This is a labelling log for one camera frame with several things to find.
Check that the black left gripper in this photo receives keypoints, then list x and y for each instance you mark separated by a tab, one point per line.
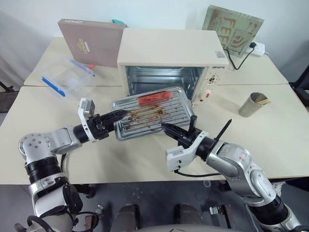
100	126

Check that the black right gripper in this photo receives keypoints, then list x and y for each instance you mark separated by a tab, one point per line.
189	139

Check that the silver ribbed baking tray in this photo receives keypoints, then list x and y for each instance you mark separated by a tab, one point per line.
173	113

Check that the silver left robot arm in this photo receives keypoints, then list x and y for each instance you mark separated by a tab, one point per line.
60	139

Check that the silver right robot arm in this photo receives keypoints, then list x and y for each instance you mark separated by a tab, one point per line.
231	157

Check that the red sausage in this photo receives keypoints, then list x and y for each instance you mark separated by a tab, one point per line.
154	97

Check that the cream toaster oven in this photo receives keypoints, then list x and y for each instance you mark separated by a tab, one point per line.
169	48

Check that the black upright bar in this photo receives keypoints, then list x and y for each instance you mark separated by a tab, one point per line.
193	123

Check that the black pointed zip tie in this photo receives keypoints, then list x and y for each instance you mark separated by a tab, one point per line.
223	129

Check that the red pen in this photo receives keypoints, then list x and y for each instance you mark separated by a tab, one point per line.
92	66

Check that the clear plastic container blue clasps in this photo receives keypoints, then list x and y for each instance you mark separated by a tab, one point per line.
67	77

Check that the brown flat gift box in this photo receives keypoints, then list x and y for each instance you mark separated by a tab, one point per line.
94	43

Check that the dark table leg caster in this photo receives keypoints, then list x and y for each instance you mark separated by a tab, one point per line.
88	191

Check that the metal cup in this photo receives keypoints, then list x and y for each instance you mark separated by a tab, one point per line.
249	106

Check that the wooden sticks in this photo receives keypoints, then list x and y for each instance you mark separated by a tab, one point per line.
263	101

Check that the teal object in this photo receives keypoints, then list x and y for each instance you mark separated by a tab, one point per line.
118	21

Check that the silver robot torso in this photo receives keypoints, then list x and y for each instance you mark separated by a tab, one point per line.
176	229

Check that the white power strip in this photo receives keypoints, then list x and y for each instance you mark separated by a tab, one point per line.
258	48

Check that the green printed board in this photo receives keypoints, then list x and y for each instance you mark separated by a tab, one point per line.
231	26

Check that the black chair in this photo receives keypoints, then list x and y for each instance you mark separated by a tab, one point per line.
301	89

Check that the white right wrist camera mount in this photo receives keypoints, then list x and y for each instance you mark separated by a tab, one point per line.
178	157

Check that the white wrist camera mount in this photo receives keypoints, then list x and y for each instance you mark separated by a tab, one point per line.
178	157
83	116

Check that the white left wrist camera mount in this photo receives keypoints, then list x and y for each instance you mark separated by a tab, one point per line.
83	116

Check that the metal table leg bracket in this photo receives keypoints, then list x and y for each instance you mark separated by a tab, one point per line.
219	210

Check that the dark furniture frame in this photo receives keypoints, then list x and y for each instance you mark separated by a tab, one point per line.
7	96

